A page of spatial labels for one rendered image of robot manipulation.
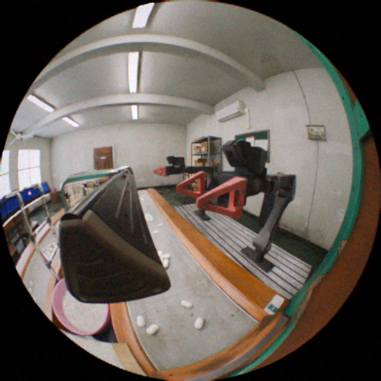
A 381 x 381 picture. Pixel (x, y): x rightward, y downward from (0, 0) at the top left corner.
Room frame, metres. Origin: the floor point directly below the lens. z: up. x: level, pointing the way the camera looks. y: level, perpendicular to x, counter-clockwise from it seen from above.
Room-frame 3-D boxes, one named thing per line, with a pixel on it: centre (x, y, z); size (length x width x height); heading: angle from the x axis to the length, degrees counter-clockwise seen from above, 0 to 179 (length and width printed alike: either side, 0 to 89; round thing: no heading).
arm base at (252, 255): (0.35, -0.35, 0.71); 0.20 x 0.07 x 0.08; 24
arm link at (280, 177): (0.34, -0.34, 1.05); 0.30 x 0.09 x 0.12; 114
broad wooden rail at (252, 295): (0.80, 0.18, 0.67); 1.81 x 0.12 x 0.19; 30
